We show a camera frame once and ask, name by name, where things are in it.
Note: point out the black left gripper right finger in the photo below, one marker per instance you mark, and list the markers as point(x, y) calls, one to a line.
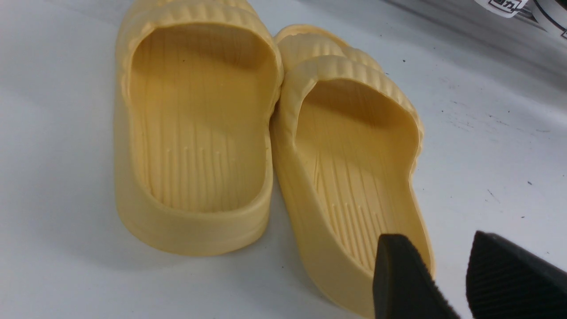
point(506, 281)

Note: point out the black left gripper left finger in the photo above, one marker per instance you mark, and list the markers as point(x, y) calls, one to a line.
point(403, 287)

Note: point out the right yellow rubber slipper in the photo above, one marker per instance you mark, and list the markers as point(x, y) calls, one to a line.
point(345, 145)

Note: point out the yellow rubber slipper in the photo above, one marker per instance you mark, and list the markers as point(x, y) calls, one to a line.
point(345, 145)
point(197, 82)

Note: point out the left black canvas sneaker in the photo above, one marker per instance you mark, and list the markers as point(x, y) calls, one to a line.
point(504, 8)

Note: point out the black canvas sneaker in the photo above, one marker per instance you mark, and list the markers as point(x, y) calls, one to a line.
point(504, 8)
point(552, 16)

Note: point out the right black canvas sneaker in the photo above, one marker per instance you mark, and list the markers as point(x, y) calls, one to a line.
point(552, 16)

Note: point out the left yellow rubber slipper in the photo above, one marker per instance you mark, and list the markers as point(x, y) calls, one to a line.
point(197, 82)

